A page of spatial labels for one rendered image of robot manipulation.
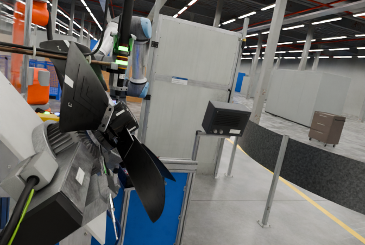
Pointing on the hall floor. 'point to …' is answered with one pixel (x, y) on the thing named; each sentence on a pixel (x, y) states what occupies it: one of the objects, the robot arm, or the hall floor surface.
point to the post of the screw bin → (124, 214)
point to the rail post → (185, 208)
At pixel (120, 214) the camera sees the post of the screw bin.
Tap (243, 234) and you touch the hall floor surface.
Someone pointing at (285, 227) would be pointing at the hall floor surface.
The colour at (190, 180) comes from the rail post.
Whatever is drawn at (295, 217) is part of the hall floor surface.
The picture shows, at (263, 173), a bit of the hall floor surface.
